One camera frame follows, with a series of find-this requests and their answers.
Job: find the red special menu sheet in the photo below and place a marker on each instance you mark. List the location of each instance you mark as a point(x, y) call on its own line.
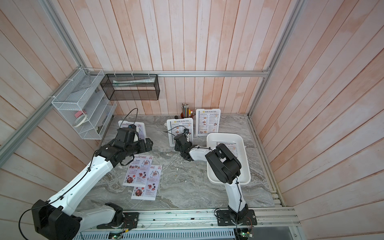
point(138, 171)
point(148, 184)

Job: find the black mesh wall basket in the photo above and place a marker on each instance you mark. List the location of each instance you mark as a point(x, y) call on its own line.
point(131, 87)

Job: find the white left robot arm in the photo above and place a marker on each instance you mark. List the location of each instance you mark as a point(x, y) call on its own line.
point(58, 219)

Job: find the white menu holder front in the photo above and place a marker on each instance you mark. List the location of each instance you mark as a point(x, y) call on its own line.
point(207, 121)

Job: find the red metal bucket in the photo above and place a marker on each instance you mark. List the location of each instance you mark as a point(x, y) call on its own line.
point(189, 116)

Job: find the white menu holder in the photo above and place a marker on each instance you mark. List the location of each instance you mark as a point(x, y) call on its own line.
point(139, 126)
point(180, 129)
point(207, 121)

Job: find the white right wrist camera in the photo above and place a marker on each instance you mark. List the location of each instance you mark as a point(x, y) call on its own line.
point(186, 133)

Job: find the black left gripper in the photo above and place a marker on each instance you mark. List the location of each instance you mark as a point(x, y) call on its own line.
point(143, 148)

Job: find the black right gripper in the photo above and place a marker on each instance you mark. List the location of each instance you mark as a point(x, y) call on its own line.
point(176, 147)

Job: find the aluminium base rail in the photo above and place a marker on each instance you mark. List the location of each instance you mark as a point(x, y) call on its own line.
point(190, 224)

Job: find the white tape roll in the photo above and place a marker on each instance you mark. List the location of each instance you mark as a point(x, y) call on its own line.
point(80, 120)

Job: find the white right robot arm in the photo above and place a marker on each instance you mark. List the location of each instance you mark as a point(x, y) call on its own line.
point(227, 165)

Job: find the pink eraser block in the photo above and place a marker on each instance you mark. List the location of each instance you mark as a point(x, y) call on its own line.
point(79, 113)

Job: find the white plastic tray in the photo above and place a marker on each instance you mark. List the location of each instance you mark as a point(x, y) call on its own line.
point(213, 138)

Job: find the white wire wall shelf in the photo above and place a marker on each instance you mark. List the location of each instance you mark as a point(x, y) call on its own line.
point(83, 92)

